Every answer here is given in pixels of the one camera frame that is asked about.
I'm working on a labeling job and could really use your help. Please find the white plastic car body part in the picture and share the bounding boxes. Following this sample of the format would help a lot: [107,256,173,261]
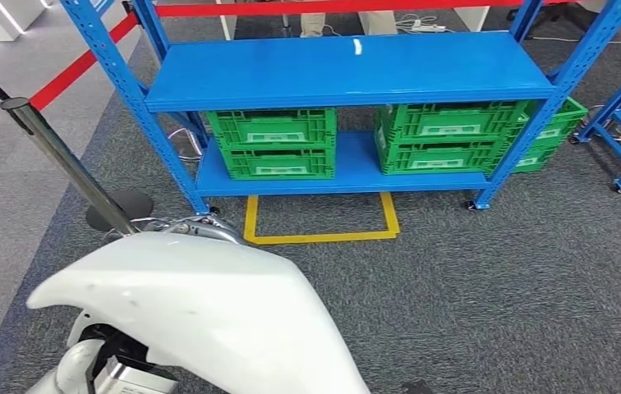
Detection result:
[26,232,371,394]

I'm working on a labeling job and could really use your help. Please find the green plastic crate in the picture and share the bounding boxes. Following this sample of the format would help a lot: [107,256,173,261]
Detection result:
[205,107,338,152]
[522,96,589,148]
[374,100,529,147]
[222,145,337,181]
[376,138,514,176]
[512,138,568,174]

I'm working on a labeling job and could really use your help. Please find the person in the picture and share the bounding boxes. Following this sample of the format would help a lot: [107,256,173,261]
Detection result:
[299,11,398,38]

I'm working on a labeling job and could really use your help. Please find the steel barrier stanchion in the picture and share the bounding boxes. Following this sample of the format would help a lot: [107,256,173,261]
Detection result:
[0,96,154,236]

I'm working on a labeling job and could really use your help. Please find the black office chair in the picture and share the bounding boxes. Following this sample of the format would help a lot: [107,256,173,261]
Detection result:
[506,4,597,34]

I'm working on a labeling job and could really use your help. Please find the white floor cable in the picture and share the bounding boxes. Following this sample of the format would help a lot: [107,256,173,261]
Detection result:
[166,127,205,162]
[394,13,621,44]

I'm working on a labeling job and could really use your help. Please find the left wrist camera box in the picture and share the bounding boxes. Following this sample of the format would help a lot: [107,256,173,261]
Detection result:
[90,355,180,394]

